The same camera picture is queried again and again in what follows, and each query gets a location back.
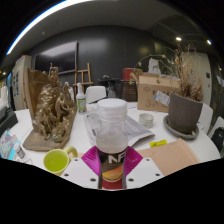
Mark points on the black wall screen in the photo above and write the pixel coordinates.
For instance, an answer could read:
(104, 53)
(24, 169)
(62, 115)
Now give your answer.
(56, 57)

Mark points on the red box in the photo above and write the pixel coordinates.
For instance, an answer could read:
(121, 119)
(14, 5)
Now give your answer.
(128, 74)

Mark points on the colourful painted canvas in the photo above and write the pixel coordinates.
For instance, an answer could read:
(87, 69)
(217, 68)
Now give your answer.
(6, 145)

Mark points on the lime green mug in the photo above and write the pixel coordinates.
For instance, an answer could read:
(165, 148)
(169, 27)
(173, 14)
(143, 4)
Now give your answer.
(55, 161)

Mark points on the wooden easel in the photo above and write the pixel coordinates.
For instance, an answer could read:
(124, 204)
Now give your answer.
(87, 75)

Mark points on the newspaper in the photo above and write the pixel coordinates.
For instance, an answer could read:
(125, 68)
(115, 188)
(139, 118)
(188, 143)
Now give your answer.
(138, 131)

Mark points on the grey pot saucer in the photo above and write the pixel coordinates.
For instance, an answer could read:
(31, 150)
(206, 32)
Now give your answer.
(180, 134)

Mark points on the yellow sticker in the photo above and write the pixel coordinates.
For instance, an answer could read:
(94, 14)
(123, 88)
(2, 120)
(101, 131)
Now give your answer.
(158, 143)

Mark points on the white cabinet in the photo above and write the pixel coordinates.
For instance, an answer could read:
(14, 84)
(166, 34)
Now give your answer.
(18, 83)

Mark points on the clear drink bottle white cap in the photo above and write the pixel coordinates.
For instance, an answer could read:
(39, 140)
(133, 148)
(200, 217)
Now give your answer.
(111, 140)

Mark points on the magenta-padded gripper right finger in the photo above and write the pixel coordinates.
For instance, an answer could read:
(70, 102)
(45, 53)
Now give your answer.
(134, 159)

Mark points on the dried plant in grey pot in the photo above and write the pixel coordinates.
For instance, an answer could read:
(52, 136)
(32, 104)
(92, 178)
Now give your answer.
(183, 113)

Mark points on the white spray bottle green label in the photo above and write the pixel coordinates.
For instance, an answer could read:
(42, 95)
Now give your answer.
(81, 103)

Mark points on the brown cardboard box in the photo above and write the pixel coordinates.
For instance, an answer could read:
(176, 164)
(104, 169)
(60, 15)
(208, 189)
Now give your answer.
(150, 93)

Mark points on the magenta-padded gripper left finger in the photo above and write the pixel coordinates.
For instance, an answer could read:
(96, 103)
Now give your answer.
(90, 159)

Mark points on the small grey paint jar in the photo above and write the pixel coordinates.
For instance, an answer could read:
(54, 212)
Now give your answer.
(19, 150)

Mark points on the dark glass flask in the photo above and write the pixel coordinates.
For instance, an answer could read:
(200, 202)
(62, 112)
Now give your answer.
(111, 91)

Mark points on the golden relief sculpture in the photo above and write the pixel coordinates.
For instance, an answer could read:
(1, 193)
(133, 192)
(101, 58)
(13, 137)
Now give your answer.
(53, 110)

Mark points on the black flat boxes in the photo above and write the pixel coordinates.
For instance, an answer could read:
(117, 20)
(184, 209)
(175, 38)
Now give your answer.
(6, 121)

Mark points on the small glass jar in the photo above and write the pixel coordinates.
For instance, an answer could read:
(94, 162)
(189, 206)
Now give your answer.
(146, 120)

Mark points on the black backpack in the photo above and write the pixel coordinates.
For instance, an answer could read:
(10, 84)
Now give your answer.
(218, 138)

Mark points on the round ceiling light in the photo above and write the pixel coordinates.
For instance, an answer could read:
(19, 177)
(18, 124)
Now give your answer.
(178, 39)
(209, 42)

